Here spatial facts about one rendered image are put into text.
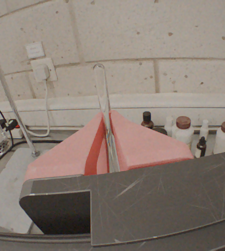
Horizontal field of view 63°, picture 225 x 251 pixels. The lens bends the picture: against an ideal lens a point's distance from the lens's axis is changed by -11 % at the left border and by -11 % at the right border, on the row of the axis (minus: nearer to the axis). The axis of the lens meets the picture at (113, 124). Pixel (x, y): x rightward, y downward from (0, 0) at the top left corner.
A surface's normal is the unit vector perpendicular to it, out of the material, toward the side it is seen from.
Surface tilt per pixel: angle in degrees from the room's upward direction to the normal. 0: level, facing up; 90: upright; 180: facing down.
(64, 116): 90
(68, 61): 90
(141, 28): 90
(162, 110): 90
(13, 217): 0
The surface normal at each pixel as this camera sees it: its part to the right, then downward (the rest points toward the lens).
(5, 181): -0.15, -0.80
